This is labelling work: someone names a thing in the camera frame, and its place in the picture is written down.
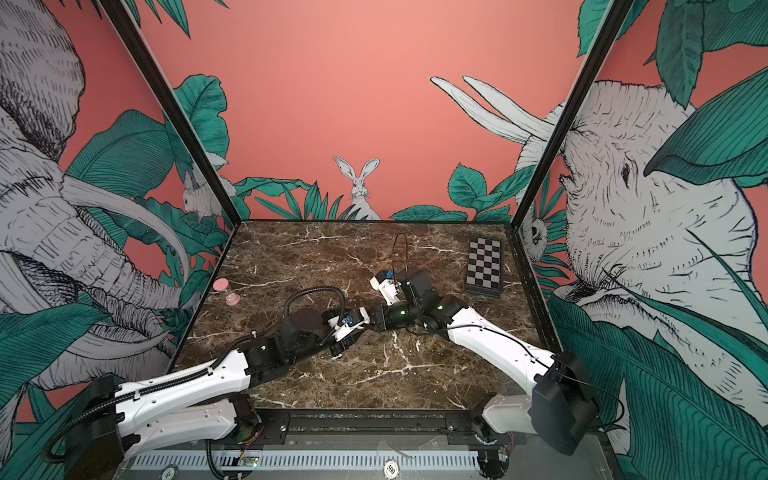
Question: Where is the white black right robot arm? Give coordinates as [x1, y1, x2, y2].
[370, 270, 599, 455]

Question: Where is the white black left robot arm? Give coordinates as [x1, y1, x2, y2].
[41, 308, 371, 479]

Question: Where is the folded black white chessboard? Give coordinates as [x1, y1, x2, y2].
[465, 237, 504, 298]

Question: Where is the pink sand hourglass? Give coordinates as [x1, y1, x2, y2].
[213, 278, 241, 306]

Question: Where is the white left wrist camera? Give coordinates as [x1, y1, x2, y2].
[328, 307, 370, 342]

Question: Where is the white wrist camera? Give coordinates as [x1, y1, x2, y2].
[328, 307, 370, 342]
[370, 270, 401, 305]

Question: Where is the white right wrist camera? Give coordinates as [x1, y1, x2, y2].
[370, 270, 401, 305]

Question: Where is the black front mounting rail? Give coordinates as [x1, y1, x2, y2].
[113, 407, 607, 448]

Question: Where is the white slotted cable duct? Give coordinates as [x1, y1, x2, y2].
[131, 450, 479, 473]

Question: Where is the black right corner frame post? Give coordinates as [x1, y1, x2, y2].
[511, 0, 633, 230]

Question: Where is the black corner frame post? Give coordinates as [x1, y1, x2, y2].
[99, 0, 242, 228]
[511, 0, 633, 230]

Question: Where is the black left corner frame post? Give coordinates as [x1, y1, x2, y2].
[99, 0, 242, 228]

